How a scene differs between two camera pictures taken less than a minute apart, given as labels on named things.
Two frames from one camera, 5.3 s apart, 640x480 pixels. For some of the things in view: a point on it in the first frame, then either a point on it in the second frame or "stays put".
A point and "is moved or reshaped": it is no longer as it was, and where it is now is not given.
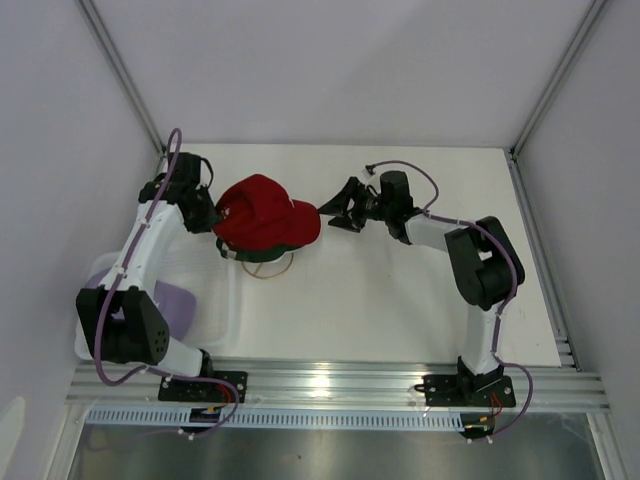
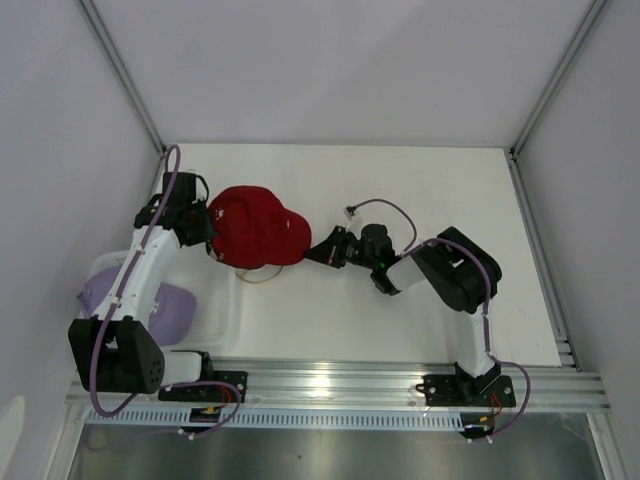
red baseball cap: [259, 213] is moved or reshaped
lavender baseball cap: [179, 305] stays put
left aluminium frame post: [103, 43] stays put
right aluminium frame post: [556, 78] stays put
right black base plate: [467, 390] stays put
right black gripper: [353, 221] to [330, 250]
